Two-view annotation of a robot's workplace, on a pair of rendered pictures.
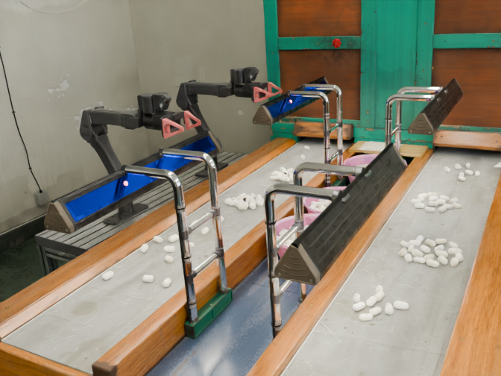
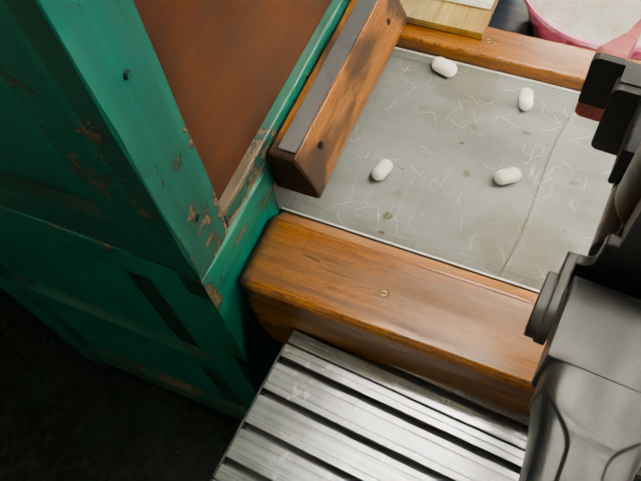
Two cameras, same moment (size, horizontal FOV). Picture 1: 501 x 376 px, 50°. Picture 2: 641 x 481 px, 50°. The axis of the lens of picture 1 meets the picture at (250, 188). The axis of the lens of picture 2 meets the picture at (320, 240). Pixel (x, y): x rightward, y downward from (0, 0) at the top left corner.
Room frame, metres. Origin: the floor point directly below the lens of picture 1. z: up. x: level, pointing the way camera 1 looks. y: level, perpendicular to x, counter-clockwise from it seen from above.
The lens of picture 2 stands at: (2.62, 0.20, 1.47)
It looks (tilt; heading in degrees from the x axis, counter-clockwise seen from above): 61 degrees down; 274
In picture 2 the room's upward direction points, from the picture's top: 12 degrees counter-clockwise
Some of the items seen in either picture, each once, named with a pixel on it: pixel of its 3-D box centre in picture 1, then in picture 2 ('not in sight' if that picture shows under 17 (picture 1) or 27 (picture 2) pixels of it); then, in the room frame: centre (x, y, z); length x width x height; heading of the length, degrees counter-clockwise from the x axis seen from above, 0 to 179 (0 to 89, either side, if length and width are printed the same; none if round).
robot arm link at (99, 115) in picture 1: (114, 124); not in sight; (2.04, 0.51, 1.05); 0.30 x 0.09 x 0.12; 57
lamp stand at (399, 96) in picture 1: (414, 149); not in sight; (1.94, -0.63, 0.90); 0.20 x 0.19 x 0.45; 150
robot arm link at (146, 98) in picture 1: (145, 110); not in sight; (1.95, 0.36, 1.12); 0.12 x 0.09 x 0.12; 57
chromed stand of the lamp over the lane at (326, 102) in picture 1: (314, 141); not in sight; (2.14, -0.28, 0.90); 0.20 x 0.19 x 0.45; 150
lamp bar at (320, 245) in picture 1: (353, 198); not in sight; (1.06, -0.22, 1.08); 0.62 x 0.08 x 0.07; 150
